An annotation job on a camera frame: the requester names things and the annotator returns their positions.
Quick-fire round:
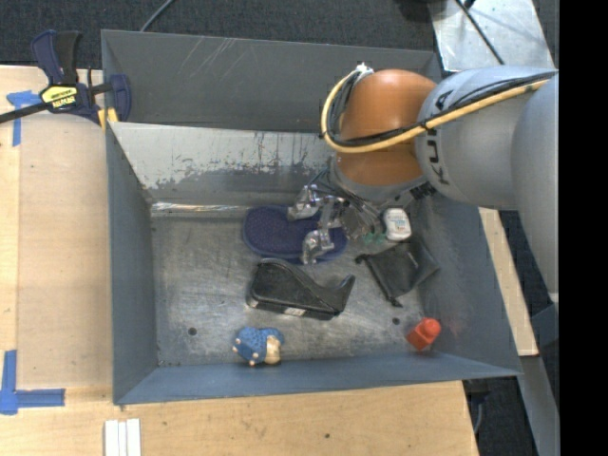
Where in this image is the black plastic tray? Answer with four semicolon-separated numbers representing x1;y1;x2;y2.
245;257;357;322

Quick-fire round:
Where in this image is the small white box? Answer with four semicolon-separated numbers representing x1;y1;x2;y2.
382;207;412;242

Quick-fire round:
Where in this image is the red block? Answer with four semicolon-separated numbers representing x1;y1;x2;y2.
405;316;443;352

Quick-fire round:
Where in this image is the black cloth pouch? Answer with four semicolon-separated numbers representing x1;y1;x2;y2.
354;237;442;309

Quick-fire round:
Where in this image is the blue and tan toy animal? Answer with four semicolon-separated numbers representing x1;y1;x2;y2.
231;326;286;368

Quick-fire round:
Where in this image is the grey metal bin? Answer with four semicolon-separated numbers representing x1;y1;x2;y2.
100;28;524;406

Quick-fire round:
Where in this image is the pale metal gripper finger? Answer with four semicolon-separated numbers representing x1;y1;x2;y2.
286;183;329;222
300;228;336;266

